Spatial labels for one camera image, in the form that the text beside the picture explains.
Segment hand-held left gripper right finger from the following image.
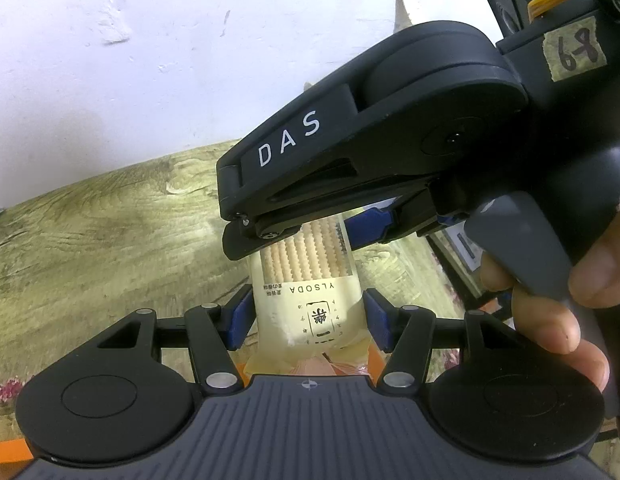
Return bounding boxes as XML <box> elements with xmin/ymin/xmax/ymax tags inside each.
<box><xmin>365</xmin><ymin>288</ymin><xmax>561</xmax><ymax>395</ymax></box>

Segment orange cardboard box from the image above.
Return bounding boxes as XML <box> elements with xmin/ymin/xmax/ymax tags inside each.
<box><xmin>0</xmin><ymin>342</ymin><xmax>391</xmax><ymax>466</ymax></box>

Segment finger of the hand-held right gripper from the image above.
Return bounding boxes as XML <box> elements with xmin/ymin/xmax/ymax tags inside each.
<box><xmin>346</xmin><ymin>189</ymin><xmax>441</xmax><ymax>252</ymax></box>
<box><xmin>222</xmin><ymin>215</ymin><xmax>305</xmax><ymax>261</ymax></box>

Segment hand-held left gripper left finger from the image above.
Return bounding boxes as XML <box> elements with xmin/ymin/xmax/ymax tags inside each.
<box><xmin>44</xmin><ymin>284</ymin><xmax>255</xmax><ymax>395</ymax></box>

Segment green wood-grain desktop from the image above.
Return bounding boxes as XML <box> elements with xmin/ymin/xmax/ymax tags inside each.
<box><xmin>0</xmin><ymin>137</ymin><xmax>471</xmax><ymax>441</ymax></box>

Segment person's right hand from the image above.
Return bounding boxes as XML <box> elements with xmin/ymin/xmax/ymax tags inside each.
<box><xmin>479</xmin><ymin>175</ymin><xmax>620</xmax><ymax>392</ymax></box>

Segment soda cracker packet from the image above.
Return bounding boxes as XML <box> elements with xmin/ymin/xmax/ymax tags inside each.
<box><xmin>242</xmin><ymin>210</ymin><xmax>373</xmax><ymax>376</ymax></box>

